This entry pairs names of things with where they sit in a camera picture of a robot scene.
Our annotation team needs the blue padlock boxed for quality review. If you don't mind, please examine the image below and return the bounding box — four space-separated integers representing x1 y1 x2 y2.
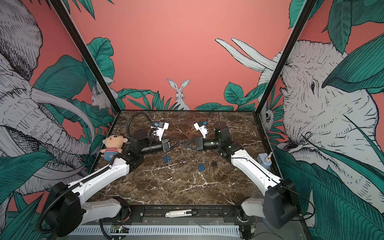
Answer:
197 162 206 172
162 154 171 164

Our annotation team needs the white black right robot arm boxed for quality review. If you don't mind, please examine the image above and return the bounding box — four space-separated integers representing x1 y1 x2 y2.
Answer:
183 121 301 229

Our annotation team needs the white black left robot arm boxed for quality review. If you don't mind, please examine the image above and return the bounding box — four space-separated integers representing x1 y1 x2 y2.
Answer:
37 129 182 237

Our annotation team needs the plush doll striped shirt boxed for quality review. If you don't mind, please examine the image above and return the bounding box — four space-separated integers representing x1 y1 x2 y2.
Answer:
101 135 128 162

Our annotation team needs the white utility knife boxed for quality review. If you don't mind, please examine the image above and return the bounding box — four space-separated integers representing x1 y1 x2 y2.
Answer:
165 209 198 218

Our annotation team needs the small green circuit board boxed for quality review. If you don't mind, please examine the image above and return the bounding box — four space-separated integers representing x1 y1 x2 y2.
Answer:
110 226 130 235

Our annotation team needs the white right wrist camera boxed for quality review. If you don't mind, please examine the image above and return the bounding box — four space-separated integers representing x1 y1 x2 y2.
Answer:
194 121 209 139

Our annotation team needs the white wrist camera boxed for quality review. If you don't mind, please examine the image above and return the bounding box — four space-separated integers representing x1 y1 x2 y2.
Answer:
151 122 169 141
194 121 209 139

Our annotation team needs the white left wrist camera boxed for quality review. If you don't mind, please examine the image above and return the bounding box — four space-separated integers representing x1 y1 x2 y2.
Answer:
151 122 169 141

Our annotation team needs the black front mounting rail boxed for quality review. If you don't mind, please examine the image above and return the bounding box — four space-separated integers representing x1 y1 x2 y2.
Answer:
86 204 259 224

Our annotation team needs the white slotted cable duct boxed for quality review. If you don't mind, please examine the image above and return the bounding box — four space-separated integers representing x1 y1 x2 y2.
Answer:
71 224 241 237

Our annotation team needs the black right frame post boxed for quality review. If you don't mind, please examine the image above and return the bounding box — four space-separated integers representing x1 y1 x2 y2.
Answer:
256 0 317 115

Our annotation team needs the black frame post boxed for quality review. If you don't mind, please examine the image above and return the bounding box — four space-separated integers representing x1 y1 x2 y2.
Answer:
256 0 317 115
50 0 121 113

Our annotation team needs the black left frame post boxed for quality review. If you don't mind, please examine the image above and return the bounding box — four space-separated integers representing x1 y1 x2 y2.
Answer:
50 0 121 113

